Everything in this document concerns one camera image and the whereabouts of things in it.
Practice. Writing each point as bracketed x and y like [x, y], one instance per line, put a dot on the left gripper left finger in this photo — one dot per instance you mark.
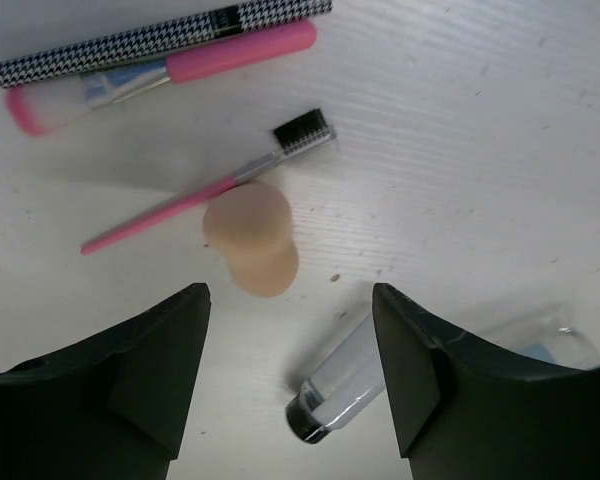
[111, 406]

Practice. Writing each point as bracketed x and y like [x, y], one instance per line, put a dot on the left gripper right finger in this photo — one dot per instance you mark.
[464, 408]

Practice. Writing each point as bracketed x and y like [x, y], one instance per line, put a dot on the beige makeup sponge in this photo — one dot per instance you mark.
[251, 228]

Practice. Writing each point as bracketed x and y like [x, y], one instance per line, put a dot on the pink makeup brush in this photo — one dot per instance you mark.
[41, 108]

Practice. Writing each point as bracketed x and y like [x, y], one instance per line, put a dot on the clear plastic bottle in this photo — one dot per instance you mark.
[546, 335]

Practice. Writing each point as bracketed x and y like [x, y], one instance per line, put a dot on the clear tube black cap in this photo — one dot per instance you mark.
[343, 385]

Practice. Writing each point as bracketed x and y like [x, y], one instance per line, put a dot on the pink eyebrow comb brush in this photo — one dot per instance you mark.
[298, 137]

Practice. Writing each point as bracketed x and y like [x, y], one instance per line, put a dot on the houndstooth pattern pencil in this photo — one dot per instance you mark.
[143, 42]

